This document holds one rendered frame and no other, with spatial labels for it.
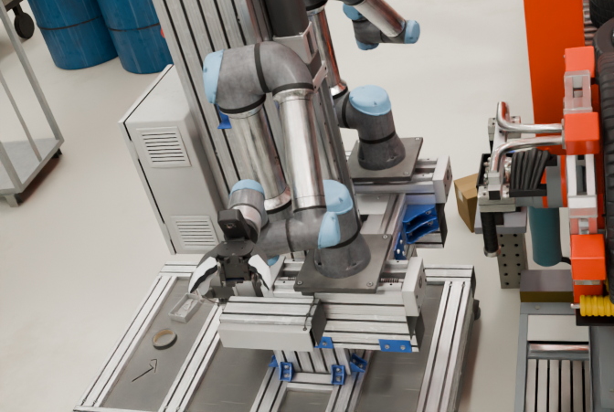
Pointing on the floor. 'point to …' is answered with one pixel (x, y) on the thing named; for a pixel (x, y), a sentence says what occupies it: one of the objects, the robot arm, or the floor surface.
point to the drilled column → (512, 258)
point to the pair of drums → (92, 8)
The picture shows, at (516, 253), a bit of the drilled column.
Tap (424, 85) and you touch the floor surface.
